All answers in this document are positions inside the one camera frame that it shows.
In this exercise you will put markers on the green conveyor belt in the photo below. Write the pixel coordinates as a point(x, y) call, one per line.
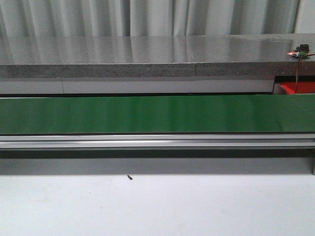
point(158, 114)

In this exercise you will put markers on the aluminium conveyor frame rail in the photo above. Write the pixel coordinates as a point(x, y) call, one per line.
point(232, 141)

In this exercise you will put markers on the white rear conveyor panel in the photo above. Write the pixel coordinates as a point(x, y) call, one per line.
point(66, 86)

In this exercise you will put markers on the small green sensor board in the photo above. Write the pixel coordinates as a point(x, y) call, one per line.
point(301, 51)

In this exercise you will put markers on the grey pleated curtain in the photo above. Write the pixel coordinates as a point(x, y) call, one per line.
point(146, 17)

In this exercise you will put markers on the grey stone slab bench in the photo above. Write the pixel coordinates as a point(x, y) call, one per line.
point(153, 56)

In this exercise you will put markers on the red plastic bin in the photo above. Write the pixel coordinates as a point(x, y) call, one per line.
point(298, 88)

